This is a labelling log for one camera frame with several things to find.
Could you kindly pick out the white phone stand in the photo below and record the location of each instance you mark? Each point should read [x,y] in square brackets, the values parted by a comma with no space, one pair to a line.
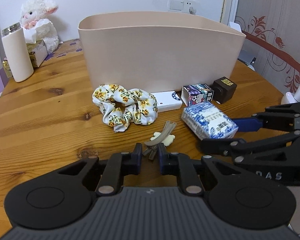
[235,26]

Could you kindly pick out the floral fabric scrunchie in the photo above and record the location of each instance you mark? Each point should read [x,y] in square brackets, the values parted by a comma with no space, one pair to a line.
[120,107]

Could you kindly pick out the dark brown cube box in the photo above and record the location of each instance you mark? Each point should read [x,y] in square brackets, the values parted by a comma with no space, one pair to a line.
[223,89]

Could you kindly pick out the purple cartoon card box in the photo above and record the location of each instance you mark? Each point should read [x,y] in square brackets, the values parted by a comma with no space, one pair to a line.
[194,94]

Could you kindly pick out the gold tissue box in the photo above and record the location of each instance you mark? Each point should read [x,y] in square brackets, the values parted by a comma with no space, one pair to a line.
[37,54]

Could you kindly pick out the white wall switch socket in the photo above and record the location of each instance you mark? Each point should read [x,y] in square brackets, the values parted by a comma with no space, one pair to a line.
[184,6]

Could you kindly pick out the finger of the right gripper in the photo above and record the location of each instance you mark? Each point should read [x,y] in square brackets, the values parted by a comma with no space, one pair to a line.
[280,118]
[227,146]

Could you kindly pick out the beige plastic storage basket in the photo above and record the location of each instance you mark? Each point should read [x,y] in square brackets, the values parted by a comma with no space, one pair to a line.
[157,51]

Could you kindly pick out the small white box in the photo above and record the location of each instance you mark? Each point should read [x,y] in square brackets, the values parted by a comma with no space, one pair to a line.
[167,101]

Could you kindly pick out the blue white tissue pack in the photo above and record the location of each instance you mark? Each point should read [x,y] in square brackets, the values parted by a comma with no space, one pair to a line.
[208,122]

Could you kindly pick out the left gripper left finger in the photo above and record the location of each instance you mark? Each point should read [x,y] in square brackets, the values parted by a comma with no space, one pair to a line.
[116,168]

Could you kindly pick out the cream thermos bottle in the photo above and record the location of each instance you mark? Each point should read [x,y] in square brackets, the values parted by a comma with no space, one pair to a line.
[15,48]

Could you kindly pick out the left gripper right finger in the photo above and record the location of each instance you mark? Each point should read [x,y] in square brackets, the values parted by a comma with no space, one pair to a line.
[181,166]

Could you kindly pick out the grey laptop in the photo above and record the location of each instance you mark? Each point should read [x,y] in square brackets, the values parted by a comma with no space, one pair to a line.
[246,57]

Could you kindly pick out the white plush lamb toy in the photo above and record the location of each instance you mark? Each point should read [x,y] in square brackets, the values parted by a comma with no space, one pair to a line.
[36,25]

